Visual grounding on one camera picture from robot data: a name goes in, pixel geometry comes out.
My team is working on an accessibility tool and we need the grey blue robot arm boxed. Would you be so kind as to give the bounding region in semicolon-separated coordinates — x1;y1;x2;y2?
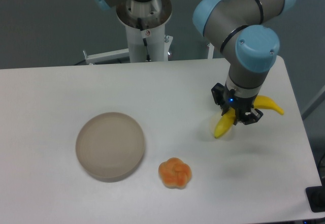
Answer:
95;0;296;124

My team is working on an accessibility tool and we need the orange knotted bread roll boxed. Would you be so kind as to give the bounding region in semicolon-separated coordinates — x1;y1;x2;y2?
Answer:
158;157;192;189

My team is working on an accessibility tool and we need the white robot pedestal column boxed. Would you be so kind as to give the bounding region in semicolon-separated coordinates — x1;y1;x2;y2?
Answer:
116;0;172;62

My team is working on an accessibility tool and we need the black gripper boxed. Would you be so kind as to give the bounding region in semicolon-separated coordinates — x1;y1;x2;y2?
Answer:
211;78;263;125

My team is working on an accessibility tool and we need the beige round plate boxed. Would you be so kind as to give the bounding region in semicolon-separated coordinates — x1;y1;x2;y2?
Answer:
75;112;145;182

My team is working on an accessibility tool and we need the yellow toy banana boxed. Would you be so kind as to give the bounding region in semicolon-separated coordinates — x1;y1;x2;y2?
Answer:
213;95;284;139

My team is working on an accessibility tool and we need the black cable on pedestal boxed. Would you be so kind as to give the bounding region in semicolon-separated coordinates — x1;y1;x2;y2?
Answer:
137;17;152;62

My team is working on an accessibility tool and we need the black device at table edge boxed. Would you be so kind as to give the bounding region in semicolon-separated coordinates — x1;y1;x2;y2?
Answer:
305;186;324;213

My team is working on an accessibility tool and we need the white metal base bracket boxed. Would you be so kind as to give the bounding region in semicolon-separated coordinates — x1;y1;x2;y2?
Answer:
83;48;129;65

